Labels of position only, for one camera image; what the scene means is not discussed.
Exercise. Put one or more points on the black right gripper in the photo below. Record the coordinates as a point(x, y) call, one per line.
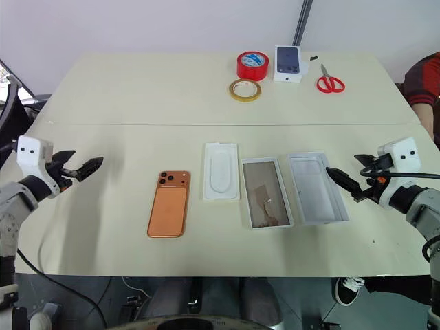
point(374, 189)

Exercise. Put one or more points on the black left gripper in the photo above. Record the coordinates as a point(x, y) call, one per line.
point(63, 176)

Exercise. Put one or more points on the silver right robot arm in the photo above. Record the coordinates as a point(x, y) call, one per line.
point(423, 206)

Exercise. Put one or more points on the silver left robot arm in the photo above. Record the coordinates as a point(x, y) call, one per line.
point(13, 206)

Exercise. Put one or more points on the white box bottom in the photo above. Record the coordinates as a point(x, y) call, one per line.
point(316, 189)

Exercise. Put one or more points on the white box base brown inside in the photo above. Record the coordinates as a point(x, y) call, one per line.
point(266, 196)

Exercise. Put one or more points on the white box with phone print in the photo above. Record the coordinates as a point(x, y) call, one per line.
point(288, 62)

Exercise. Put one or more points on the black grey office chair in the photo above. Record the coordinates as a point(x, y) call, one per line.
point(13, 117)

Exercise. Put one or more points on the orange smartphone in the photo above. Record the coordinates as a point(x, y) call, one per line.
point(169, 206)

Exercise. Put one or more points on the person in red striped sleeve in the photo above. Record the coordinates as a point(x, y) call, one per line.
point(424, 82)

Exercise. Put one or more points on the black and white sneaker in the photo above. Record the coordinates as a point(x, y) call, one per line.
point(347, 290)

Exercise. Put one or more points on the small black clip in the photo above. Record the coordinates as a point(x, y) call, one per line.
point(313, 57)

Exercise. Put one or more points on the white moulded insert tray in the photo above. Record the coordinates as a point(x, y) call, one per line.
point(220, 172)

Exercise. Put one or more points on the yellow tape roll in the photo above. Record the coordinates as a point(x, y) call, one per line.
point(235, 94)

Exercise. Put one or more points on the red tape roll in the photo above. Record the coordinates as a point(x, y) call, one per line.
point(244, 70)

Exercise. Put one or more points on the grey robot body part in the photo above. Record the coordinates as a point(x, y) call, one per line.
point(38, 316)

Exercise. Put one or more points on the dark rounded shape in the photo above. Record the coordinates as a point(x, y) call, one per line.
point(199, 324)

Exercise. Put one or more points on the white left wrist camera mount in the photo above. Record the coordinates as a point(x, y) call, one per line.
point(31, 156)

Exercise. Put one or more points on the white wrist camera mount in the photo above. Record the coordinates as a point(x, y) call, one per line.
point(31, 156)
point(405, 151)

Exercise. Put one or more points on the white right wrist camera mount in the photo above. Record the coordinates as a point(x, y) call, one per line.
point(405, 151)

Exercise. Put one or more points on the grey aluminium rail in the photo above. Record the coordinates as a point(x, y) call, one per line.
point(302, 20)

